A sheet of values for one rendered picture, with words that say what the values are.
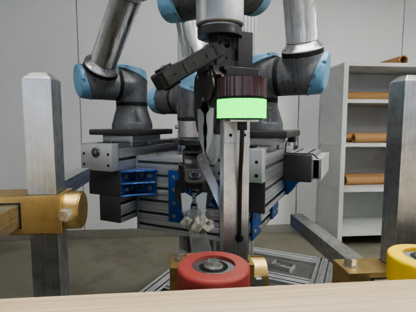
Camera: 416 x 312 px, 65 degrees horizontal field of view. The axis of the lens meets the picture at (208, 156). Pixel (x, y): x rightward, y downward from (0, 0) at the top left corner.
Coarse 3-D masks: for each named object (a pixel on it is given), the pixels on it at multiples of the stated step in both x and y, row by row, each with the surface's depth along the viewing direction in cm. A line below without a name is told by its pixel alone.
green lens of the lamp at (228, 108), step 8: (224, 104) 38; (232, 104) 37; (240, 104) 37; (248, 104) 37; (256, 104) 37; (264, 104) 38; (224, 112) 38; (232, 112) 37; (240, 112) 37; (248, 112) 37; (256, 112) 38; (264, 112) 39
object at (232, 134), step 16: (240, 96) 37; (256, 96) 38; (224, 128) 43; (240, 128) 39; (240, 144) 40; (240, 160) 41; (240, 176) 42; (240, 192) 43; (240, 208) 44; (240, 224) 44; (240, 240) 45
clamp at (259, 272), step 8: (248, 256) 47; (256, 256) 47; (176, 264) 44; (256, 264) 46; (264, 264) 46; (176, 272) 44; (256, 272) 45; (264, 272) 45; (176, 280) 44; (256, 280) 44; (264, 280) 45; (176, 288) 44
